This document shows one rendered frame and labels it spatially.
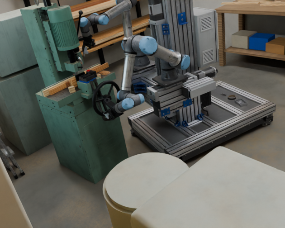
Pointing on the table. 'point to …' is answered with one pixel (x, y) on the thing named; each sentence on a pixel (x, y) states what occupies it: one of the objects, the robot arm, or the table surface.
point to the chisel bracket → (73, 67)
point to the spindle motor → (63, 27)
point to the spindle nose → (71, 55)
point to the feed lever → (78, 30)
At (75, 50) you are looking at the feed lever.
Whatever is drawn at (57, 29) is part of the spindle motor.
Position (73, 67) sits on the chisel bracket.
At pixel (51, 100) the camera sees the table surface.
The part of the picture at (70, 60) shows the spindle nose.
